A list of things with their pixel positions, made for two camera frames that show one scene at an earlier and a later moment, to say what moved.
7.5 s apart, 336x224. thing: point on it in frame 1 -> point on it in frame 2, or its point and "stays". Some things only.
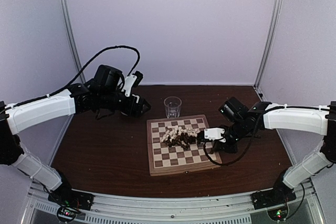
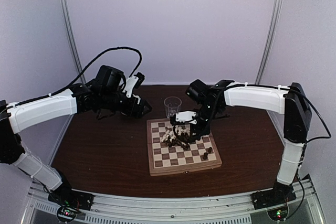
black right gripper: x=232 y=149 -> x=201 y=130
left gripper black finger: x=146 y=106 stays
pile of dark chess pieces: x=181 y=139 stays
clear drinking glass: x=172 y=106 stays
